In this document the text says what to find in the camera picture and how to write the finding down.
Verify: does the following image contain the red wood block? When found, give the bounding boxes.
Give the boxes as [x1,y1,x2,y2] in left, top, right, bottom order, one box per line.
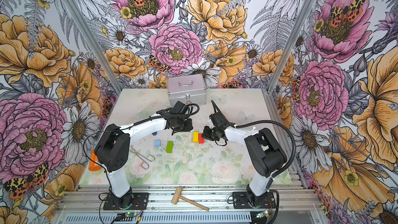
[198,133,204,144]

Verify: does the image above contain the yellow wood block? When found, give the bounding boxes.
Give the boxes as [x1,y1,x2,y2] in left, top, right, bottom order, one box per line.
[193,131,199,143]

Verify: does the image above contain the green wood block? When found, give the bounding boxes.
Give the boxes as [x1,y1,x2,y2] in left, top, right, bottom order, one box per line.
[166,141,174,153]

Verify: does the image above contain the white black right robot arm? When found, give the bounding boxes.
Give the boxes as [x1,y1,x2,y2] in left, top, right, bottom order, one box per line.
[202,112,288,207]

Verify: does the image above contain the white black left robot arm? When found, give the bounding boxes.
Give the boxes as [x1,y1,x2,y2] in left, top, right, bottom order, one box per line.
[94,101,200,209]

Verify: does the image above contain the light blue wood cube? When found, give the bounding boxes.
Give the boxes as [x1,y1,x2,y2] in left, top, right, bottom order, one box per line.
[154,140,162,147]

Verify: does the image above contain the silver pink metal case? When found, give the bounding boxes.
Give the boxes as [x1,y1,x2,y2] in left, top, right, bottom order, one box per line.
[167,74,206,106]

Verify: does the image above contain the metal tongs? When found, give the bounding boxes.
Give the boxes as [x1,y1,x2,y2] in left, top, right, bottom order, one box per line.
[130,146,155,170]

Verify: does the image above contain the wooden mallet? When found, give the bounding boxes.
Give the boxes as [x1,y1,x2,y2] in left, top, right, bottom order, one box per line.
[171,187,209,212]

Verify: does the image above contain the orange plastic bottle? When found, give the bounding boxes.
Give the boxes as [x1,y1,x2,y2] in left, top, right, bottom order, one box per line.
[88,150,102,172]

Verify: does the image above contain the right circuit board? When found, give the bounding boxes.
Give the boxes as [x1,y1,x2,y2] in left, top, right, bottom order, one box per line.
[256,210,269,218]

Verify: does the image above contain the circuit board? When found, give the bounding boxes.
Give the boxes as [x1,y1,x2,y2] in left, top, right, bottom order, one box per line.
[117,212,143,219]
[256,210,269,218]

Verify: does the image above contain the left circuit board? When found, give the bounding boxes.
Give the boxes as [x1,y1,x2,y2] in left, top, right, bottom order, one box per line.
[117,212,143,219]

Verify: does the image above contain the left black cable hose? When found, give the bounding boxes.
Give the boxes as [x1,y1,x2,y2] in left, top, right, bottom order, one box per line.
[82,103,201,175]

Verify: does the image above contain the black cable hose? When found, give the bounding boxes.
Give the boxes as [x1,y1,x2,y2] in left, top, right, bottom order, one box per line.
[82,103,201,175]
[210,100,296,224]

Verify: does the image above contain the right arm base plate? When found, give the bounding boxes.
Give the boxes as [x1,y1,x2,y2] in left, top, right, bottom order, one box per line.
[232,192,276,209]

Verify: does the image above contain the right black cable hose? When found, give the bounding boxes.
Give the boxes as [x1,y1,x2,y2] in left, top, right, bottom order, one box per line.
[210,100,296,224]

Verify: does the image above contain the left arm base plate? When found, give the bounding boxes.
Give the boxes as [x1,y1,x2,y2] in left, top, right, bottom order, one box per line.
[103,192,149,211]

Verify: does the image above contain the aluminium front rail frame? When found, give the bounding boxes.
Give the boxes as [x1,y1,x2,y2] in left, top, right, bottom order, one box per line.
[53,185,327,224]

